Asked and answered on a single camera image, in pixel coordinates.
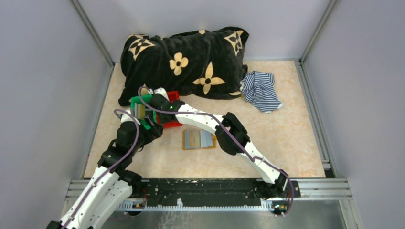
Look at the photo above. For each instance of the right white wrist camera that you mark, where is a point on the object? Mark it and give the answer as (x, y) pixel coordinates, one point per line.
(160, 91)

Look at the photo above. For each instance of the blue striped cloth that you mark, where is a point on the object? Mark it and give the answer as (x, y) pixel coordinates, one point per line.
(258, 88)

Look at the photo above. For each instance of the green plastic bin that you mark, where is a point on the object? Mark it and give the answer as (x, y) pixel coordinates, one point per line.
(149, 112)

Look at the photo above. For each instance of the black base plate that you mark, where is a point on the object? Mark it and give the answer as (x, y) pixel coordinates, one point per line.
(238, 192)

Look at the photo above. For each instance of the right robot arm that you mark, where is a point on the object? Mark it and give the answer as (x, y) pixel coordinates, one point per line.
(230, 133)

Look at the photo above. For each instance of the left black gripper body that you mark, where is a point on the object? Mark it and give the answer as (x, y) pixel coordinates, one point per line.
(146, 136)

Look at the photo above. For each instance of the yellow leather card holder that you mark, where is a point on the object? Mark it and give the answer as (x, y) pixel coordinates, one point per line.
(193, 139)

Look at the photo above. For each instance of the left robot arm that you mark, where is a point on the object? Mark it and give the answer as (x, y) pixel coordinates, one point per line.
(111, 182)

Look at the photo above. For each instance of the red plastic bin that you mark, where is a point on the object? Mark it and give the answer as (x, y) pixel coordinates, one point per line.
(172, 95)

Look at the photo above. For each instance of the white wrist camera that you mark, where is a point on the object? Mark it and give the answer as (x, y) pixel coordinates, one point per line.
(126, 116)
(160, 91)

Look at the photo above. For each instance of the cards in green bin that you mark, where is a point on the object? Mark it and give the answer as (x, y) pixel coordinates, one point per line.
(139, 111)

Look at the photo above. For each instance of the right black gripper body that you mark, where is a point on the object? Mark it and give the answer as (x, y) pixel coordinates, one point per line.
(162, 120)

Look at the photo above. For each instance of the black floral blanket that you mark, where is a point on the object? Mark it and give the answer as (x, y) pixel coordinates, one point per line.
(208, 64)

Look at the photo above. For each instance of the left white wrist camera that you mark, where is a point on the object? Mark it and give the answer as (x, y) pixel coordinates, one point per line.
(126, 116)

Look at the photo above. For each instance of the aluminium front rail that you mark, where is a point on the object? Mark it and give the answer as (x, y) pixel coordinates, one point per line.
(311, 189)

